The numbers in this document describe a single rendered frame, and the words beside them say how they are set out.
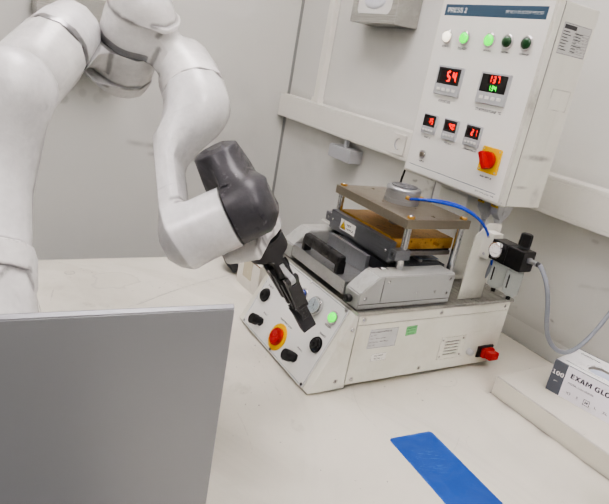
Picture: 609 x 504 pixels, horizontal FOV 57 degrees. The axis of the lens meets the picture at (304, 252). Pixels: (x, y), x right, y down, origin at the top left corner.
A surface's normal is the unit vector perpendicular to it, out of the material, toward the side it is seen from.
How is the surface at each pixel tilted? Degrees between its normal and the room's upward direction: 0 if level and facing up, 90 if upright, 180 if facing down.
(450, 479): 0
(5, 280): 55
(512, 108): 90
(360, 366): 90
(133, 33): 118
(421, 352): 90
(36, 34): 32
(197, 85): 46
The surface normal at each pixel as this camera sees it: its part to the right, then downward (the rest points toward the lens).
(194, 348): 0.44, 0.36
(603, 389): -0.75, 0.03
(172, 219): -0.17, -0.52
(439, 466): 0.17, -0.93
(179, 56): 0.04, -0.49
